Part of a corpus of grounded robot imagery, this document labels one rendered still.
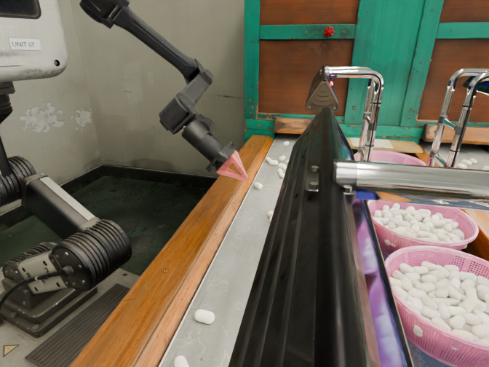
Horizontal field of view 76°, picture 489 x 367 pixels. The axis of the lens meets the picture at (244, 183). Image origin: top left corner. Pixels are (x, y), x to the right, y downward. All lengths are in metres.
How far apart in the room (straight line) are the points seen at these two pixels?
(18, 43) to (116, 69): 2.20
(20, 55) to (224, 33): 1.86
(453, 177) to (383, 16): 1.41
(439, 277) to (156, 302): 0.58
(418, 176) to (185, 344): 0.47
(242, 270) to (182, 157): 2.22
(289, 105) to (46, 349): 1.31
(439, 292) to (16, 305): 1.05
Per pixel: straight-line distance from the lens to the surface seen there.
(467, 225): 1.01
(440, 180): 0.20
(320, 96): 0.78
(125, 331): 0.59
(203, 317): 0.59
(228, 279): 0.68
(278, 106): 1.60
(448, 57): 1.65
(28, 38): 0.85
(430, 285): 0.76
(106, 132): 3.21
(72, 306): 1.09
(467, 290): 0.79
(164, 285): 0.65
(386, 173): 0.19
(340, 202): 0.17
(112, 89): 3.06
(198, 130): 0.81
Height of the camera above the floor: 1.18
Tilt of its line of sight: 24 degrees down
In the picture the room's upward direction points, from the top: straight up
